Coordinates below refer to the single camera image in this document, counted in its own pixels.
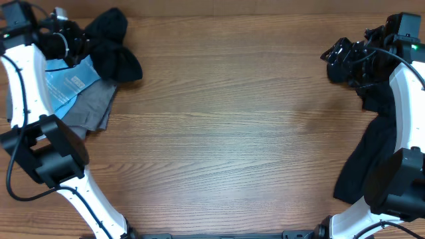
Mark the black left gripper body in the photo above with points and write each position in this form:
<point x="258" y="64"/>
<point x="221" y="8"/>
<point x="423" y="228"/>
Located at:
<point x="68" y="46"/>

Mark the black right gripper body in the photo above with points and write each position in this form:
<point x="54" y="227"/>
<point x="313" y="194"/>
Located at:
<point x="362" y="73"/>

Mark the black polo shirt with logo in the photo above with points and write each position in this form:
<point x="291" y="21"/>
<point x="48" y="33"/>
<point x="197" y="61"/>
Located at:
<point x="110" y="58"/>

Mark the plain black t-shirt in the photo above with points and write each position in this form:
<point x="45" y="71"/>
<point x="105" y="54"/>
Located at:
<point x="376" y="145"/>

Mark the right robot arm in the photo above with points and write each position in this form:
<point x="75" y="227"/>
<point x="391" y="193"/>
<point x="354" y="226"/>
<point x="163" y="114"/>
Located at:
<point x="383" y="180"/>

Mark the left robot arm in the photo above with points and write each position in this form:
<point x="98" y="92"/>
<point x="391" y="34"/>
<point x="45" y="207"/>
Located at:
<point x="41" y="143"/>

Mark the folded light blue garment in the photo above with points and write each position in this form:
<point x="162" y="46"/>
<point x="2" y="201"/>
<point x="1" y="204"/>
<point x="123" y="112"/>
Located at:
<point x="65" y="84"/>

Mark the brown cardboard barrier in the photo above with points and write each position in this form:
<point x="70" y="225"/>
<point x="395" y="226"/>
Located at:
<point x="187" y="8"/>

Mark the folded grey garment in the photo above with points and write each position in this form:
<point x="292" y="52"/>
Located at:
<point x="90" y="109"/>

